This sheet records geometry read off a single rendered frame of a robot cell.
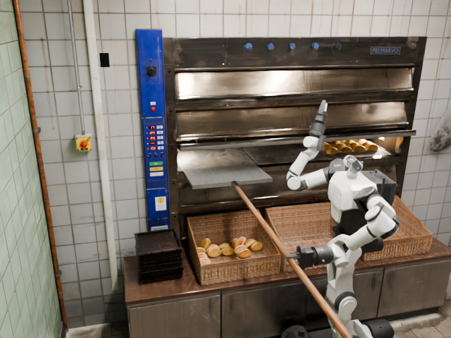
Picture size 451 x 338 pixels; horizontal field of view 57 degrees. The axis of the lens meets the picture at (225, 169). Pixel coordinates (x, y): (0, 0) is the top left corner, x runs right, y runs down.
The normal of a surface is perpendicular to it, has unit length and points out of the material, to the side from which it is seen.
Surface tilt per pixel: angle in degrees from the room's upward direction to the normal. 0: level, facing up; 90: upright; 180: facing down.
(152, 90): 90
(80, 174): 90
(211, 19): 90
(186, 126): 70
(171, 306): 90
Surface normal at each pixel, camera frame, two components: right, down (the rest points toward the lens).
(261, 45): 0.25, 0.33
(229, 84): 0.23, -0.01
